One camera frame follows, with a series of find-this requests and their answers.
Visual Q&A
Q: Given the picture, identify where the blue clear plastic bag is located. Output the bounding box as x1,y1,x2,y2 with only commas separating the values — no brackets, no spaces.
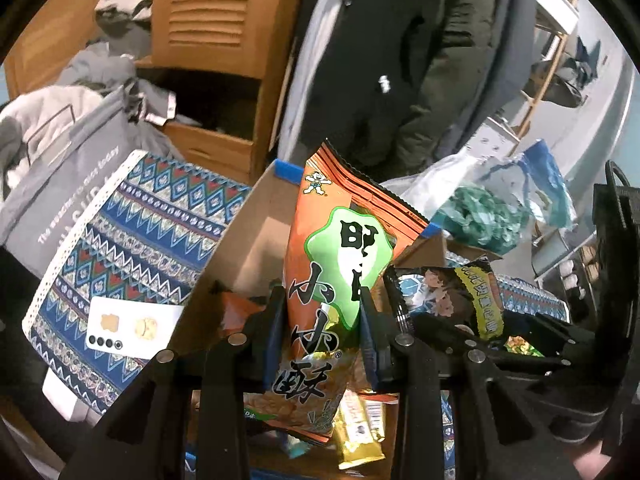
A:
500,140,578,231

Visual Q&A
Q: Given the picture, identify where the person's right forearm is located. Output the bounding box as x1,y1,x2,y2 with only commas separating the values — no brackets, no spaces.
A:
542,385,621,480

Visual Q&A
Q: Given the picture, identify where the white plastic bag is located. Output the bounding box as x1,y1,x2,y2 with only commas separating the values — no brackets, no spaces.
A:
385,152,501,211

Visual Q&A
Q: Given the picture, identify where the wooden louvered cabinet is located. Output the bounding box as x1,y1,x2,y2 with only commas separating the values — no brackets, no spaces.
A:
5,0,313,186

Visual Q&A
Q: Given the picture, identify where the black coat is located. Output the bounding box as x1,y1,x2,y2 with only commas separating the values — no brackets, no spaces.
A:
295,0,451,171

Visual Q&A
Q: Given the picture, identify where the white card with dots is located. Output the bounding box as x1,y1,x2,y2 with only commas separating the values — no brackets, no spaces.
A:
85,295,183,361

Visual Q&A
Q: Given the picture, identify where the shelf with white cups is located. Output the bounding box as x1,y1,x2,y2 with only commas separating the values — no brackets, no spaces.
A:
532,240,601,311

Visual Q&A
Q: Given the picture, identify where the long orange snack packet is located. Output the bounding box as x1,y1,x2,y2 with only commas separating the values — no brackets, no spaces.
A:
360,392,401,441

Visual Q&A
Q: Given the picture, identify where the olive green coat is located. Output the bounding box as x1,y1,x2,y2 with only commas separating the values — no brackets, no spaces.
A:
395,0,501,181

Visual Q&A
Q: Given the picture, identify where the blue cardboard box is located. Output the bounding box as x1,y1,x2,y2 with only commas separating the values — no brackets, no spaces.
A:
170,157,501,480

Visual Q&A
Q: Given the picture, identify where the orange foil snack packet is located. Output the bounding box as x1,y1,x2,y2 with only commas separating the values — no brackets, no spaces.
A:
220,292,268,333

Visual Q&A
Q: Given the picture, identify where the grey tote bag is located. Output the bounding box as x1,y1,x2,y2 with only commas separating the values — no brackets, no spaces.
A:
0,80,186,281

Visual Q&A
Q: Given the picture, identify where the dark grey coat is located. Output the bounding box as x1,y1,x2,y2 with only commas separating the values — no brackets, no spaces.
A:
435,0,538,161

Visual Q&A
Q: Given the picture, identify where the black snack packet yellow label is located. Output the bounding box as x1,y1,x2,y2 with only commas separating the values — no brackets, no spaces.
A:
392,255,546,358

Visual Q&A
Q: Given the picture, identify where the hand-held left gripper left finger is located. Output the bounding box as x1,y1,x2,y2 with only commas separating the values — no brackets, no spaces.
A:
60,280,291,480

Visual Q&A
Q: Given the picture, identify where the grey clothes pile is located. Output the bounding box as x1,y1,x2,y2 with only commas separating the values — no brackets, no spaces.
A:
60,0,176,126

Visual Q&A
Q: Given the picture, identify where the silver teal snack packet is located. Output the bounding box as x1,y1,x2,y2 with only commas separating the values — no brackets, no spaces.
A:
280,432,313,461

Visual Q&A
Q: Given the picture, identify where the orange snack packet green label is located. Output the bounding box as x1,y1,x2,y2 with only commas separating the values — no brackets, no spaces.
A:
272,140,431,448

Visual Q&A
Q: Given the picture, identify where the wooden clothes rack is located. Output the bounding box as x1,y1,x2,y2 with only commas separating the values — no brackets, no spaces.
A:
480,0,601,146

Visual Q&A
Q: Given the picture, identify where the long yellow snack packet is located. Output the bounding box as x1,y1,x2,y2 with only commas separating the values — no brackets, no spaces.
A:
332,392,386,471

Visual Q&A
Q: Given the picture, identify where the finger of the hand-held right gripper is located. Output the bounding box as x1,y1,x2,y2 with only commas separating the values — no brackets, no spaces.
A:
382,266,567,362

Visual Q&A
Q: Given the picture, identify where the light grey garment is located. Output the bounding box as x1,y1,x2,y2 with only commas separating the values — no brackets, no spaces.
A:
277,0,371,161

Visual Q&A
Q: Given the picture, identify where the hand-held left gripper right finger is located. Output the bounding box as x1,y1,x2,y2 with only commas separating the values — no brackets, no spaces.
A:
357,285,583,480

